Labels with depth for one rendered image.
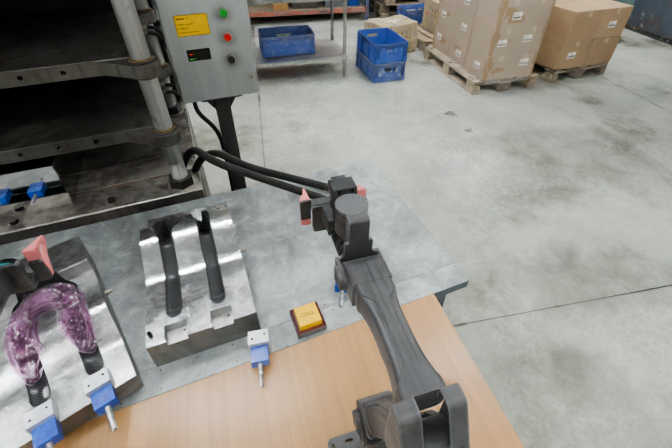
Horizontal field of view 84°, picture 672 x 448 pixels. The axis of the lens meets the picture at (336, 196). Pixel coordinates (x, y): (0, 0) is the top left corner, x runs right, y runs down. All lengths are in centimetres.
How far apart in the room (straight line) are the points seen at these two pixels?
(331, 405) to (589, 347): 158
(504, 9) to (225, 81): 316
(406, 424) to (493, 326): 167
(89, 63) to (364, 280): 115
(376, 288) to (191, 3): 116
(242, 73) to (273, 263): 75
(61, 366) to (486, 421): 97
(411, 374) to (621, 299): 213
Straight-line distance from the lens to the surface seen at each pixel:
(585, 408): 211
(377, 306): 58
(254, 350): 100
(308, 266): 118
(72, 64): 148
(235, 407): 100
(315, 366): 101
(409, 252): 124
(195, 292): 108
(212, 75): 154
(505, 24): 427
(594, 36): 523
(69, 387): 110
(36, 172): 167
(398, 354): 54
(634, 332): 248
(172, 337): 105
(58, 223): 168
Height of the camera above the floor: 171
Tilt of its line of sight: 40 degrees down
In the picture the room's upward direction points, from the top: straight up
